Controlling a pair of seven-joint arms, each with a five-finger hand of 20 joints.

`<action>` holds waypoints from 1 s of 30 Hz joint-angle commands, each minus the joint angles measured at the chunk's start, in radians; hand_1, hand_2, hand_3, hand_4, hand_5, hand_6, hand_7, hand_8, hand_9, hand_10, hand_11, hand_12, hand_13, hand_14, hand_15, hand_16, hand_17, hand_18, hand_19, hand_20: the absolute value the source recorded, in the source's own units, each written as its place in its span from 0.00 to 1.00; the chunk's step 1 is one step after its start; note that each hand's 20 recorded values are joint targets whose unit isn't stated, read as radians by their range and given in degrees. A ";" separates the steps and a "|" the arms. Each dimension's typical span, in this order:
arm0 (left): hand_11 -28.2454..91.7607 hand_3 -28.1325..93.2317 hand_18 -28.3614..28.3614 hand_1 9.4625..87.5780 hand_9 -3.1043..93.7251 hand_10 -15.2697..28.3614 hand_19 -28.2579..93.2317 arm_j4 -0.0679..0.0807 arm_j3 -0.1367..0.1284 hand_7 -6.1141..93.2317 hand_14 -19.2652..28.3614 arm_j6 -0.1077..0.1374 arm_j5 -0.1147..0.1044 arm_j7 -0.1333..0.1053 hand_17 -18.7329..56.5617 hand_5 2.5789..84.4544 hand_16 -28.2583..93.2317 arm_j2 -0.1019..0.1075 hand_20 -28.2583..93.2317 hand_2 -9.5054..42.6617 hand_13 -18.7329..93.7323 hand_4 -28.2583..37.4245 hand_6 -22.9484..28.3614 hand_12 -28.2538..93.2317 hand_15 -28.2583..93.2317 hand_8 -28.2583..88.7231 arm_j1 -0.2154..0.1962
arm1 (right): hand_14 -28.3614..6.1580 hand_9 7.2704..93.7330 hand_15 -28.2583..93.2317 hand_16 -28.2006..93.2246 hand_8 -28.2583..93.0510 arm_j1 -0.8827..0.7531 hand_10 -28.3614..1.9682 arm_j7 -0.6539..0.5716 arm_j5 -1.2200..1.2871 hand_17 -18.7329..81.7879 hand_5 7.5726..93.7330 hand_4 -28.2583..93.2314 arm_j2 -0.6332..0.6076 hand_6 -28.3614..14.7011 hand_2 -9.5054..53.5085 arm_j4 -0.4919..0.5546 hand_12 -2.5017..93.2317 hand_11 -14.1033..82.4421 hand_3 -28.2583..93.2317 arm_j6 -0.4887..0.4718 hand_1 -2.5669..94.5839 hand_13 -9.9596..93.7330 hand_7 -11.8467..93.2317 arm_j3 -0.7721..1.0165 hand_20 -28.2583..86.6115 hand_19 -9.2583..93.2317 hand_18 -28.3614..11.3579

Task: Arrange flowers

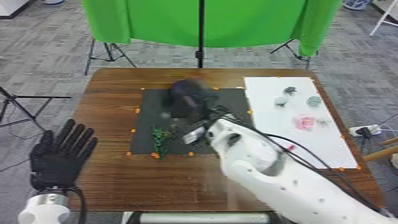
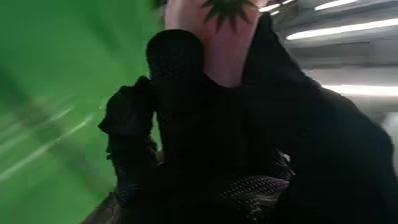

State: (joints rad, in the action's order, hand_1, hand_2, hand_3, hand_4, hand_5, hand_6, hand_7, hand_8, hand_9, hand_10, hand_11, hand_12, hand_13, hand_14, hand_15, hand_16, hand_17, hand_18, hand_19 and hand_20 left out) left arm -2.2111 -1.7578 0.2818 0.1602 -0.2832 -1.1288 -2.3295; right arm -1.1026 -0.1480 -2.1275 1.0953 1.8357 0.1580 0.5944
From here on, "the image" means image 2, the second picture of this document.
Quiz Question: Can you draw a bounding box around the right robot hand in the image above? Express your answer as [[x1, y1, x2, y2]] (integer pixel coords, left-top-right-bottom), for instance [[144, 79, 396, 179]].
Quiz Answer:
[[81, 12, 398, 224]]

